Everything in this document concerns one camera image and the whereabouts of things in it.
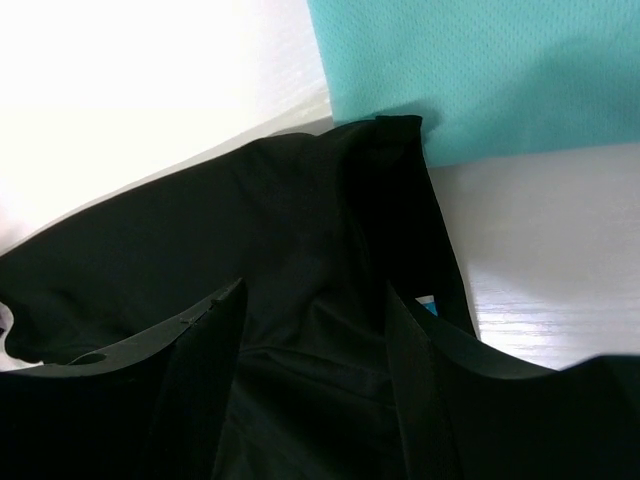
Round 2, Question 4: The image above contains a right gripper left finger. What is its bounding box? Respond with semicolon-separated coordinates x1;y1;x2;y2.
1;281;247;479

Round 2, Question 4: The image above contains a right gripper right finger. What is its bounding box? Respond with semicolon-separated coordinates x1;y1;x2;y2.
385;290;639;479

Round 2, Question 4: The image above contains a black t shirt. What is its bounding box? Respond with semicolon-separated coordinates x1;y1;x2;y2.
1;116;472;479

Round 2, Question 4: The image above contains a folded teal t shirt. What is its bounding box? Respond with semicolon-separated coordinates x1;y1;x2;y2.
309;0;639;166

